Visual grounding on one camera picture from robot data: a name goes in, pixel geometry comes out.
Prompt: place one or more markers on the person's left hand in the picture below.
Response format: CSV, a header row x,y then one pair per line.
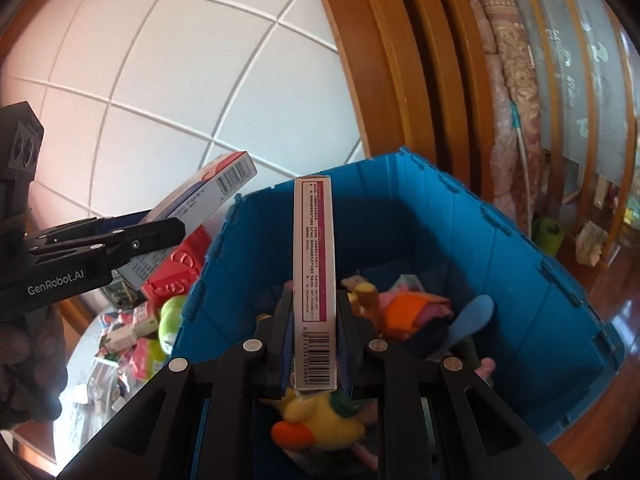
x,y
35,360

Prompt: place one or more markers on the white green carton box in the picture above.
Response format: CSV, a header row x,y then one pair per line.
x,y
122,337

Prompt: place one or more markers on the brown yellow plush toy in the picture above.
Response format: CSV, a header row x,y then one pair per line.
x,y
364,294

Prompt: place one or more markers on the striped tablecloth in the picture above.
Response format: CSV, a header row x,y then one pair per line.
x,y
90,390

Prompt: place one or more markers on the white purple medicine box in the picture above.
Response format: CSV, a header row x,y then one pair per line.
x,y
315,260

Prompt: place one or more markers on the beige crumpled cloth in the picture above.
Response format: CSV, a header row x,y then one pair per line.
x,y
591,245

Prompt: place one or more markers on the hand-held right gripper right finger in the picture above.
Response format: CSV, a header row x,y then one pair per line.
x,y
344,355

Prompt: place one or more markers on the blue plastic container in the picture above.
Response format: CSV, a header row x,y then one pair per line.
x,y
450,240

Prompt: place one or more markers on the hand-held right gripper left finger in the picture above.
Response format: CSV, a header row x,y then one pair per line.
x,y
289,350

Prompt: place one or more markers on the red toy suitcase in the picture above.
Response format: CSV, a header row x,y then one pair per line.
x,y
175,275

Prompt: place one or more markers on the pink plastic toy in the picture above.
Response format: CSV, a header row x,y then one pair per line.
x,y
142,360

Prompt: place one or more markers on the green bowl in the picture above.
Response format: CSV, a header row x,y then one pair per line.
x,y
547,235

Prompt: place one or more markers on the white blue medicine box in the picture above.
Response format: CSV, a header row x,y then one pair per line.
x,y
220,182

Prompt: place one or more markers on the frosted glass partition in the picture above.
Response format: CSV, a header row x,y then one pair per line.
x,y
575,60

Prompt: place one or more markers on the wooden door frame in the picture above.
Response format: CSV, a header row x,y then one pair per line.
x,y
400,60

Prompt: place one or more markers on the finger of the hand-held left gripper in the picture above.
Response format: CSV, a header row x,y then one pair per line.
x,y
150,240

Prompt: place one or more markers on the orange block toy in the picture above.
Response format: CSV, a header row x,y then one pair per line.
x,y
405,312

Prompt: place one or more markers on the rolled patterned carpet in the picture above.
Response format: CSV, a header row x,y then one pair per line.
x,y
515,110

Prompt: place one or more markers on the yellow duck plush toy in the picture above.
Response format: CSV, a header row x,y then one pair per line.
x,y
320,420

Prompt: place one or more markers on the green plush toy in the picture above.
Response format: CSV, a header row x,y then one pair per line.
x,y
172,322

